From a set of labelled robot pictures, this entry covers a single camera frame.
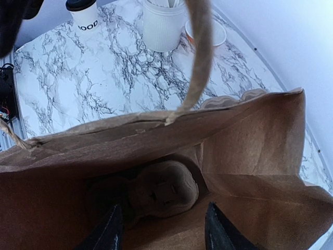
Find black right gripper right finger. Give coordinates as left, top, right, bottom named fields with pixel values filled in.
left=204, top=202, right=258, bottom=250

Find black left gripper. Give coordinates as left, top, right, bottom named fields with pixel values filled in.
left=0, top=0, right=43, bottom=57

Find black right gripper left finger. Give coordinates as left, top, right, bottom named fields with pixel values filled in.
left=76, top=204, right=124, bottom=250

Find cardboard cup carrier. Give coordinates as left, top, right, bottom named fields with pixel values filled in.
left=85, top=160, right=199, bottom=229
left=200, top=89, right=268, bottom=109

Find white paper cup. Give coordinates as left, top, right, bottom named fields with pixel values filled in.
left=69, top=2, right=100, bottom=33

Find brown paper bag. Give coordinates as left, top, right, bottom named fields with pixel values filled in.
left=1, top=1, right=332, bottom=249

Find white utensil holder cup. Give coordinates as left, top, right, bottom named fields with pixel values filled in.
left=143, top=1, right=186, bottom=53

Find white plastic utensils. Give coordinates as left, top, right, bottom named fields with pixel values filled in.
left=148, top=0, right=184, bottom=8

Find orange white bowl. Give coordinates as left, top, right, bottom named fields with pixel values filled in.
left=185, top=19, right=227, bottom=47

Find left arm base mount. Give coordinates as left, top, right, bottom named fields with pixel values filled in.
left=1, top=63, right=17, bottom=122

